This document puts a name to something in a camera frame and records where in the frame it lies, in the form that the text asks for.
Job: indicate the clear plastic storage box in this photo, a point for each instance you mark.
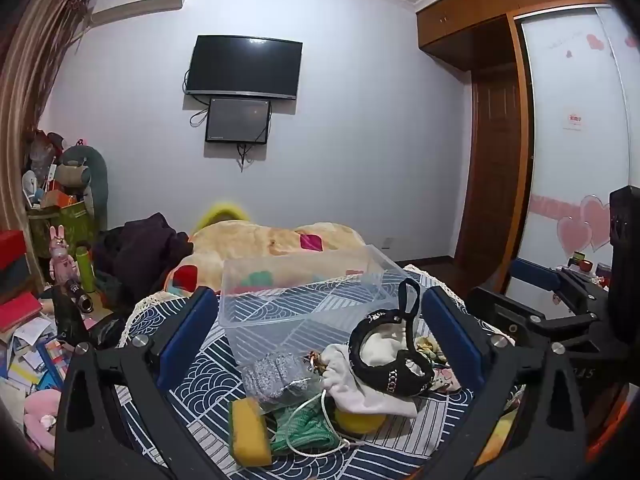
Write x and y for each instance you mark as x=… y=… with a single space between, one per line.
x=300 y=305

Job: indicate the yellow round sponge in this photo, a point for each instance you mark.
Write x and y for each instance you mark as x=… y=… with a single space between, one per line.
x=359 y=422

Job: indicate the green dinosaur plush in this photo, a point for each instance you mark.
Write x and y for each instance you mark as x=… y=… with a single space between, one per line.
x=92 y=180

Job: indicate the green gift bag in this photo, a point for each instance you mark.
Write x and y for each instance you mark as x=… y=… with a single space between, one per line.
x=65 y=225

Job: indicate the brown wooden door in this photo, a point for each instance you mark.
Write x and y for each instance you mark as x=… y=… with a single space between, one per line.
x=492 y=170

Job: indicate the brown striped curtain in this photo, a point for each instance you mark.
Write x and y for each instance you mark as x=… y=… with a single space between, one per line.
x=35 y=85

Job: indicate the pile of books and papers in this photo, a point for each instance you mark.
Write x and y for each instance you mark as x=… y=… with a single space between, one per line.
x=30 y=360

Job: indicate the beige blanket with hearts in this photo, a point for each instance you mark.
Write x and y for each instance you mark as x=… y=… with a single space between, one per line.
x=240 y=242

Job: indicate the pink bunny figure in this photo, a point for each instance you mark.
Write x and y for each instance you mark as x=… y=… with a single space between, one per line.
x=62 y=257

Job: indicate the green bottle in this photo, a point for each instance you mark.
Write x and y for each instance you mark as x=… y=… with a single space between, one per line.
x=86 y=270

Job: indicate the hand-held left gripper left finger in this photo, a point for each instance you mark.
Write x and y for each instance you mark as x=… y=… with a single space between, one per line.
x=186 y=342

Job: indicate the small red jar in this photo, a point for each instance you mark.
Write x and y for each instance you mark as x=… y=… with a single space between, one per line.
x=580 y=261

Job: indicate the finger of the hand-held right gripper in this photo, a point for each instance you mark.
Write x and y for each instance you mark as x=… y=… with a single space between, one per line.
x=505 y=310
x=537 y=275

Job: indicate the white air conditioner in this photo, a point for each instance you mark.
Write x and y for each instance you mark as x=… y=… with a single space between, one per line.
x=137 y=2

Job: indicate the white wall socket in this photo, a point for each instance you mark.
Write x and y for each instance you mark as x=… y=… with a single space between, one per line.
x=387 y=243

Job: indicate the yellow rectangular sponge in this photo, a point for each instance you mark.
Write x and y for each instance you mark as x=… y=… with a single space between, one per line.
x=248 y=432

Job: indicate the red book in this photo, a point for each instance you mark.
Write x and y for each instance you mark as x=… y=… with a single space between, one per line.
x=17 y=312

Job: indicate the white cloth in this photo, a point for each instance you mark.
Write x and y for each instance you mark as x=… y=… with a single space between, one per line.
x=360 y=390

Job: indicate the dark clothes pile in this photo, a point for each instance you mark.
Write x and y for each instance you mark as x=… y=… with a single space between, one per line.
x=140 y=255

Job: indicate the black wall television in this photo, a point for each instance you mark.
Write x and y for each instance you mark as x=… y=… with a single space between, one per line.
x=244 y=65

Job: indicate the pink plush toy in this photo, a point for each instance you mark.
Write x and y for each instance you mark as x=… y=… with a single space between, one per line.
x=40 y=415

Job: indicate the floral cloth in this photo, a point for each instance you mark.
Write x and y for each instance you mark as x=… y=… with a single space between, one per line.
x=442 y=375

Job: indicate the yellow pillow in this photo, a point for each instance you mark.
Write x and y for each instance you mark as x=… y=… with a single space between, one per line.
x=220 y=212

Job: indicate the wooden wardrobe with white doors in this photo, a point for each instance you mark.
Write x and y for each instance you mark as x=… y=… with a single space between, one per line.
x=565 y=85

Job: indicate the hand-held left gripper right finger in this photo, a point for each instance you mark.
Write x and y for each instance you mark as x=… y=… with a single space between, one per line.
x=454 y=337

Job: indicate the stack of red boxes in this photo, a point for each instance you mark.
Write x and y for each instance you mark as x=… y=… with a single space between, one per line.
x=12 y=260

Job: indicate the black flashlight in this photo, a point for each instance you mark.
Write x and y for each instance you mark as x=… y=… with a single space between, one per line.
x=80 y=297

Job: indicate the green knitted cloth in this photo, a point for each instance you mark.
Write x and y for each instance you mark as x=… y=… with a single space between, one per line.
x=300 y=427

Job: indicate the small black wall monitor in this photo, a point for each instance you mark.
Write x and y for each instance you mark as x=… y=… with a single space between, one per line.
x=237 y=120

